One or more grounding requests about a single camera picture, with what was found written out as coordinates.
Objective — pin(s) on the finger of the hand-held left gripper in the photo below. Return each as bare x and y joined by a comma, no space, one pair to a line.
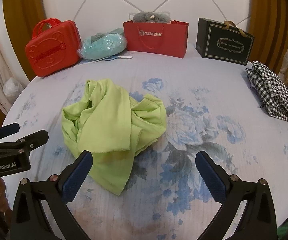
9,128
37,137

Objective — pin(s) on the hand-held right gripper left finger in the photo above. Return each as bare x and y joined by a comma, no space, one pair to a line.
77,177

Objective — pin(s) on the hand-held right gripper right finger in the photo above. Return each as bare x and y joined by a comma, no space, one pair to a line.
211,177

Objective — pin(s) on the light green garment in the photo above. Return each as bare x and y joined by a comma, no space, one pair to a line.
104,120

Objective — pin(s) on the person's left hand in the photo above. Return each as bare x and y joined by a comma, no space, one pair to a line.
2,192

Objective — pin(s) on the white plastic bag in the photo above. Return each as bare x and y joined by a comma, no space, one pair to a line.
11,87

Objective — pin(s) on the red hard carry case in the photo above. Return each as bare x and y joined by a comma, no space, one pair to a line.
51,52

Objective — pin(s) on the black white checkered cloth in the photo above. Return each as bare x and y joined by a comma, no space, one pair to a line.
271,90

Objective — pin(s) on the teal plush in plastic wrap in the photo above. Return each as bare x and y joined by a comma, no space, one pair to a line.
104,45

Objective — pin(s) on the blue white scissors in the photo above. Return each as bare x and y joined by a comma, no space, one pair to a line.
119,58

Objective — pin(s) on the black gift bag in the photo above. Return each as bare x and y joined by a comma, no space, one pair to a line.
224,43

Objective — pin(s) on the white padded headboard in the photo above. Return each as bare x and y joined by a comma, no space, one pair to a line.
96,5

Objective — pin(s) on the red paper shopping bag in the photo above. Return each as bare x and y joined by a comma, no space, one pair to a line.
156,38

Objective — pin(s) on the grey plush toy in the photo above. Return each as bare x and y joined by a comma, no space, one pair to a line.
150,17

